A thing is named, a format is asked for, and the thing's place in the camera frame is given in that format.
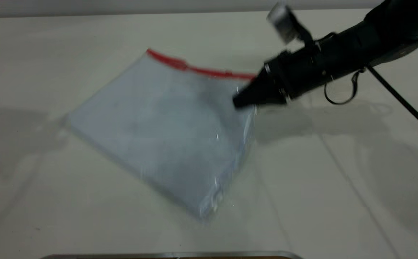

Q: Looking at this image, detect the thin straight black cable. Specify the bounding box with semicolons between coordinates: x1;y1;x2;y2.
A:
367;67;418;141

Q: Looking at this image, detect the silver metal edge strip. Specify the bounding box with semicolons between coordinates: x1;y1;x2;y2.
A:
40;251;303;259

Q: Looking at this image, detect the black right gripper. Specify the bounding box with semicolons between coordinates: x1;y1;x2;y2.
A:
232;40;328;108

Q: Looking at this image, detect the clear plastic zip bag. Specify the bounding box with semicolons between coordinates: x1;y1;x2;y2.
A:
67;49;258;222

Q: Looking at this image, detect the looped black cable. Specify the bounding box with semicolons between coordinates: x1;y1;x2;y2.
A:
324;68;359;105

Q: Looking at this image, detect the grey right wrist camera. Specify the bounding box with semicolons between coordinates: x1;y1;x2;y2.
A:
266;2;315;47

